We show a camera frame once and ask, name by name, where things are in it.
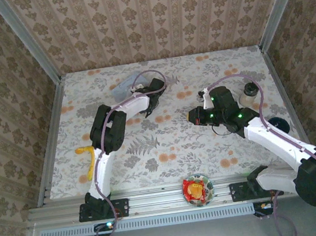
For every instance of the patterned ceramic plate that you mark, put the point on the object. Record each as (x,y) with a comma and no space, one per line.
(208,188)

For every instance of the aluminium side rail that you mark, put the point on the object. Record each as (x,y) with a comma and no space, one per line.
(56,117)
(280,84)

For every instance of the glass jar with black lid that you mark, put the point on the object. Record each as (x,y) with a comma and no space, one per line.
(248,94)

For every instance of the yellow banana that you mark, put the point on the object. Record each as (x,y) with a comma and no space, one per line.
(91,161)

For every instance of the aluminium frame rail with slots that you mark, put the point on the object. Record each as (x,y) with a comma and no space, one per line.
(157,198)

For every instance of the dark blue bowl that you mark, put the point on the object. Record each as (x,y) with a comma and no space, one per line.
(279,123)

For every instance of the aluminium corner post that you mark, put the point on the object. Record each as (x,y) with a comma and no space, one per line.
(27,42)
(280,6)

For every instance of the small black controller board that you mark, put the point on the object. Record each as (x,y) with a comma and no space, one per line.
(260,208)
(102,227)

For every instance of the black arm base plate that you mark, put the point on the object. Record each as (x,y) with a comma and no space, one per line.
(120,207)
(239,191)

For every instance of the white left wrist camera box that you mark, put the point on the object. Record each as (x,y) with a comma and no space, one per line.
(137,87)

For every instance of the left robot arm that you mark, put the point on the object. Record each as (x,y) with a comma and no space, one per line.
(109,127)

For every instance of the red snack packet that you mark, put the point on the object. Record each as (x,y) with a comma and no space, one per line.
(195,190)

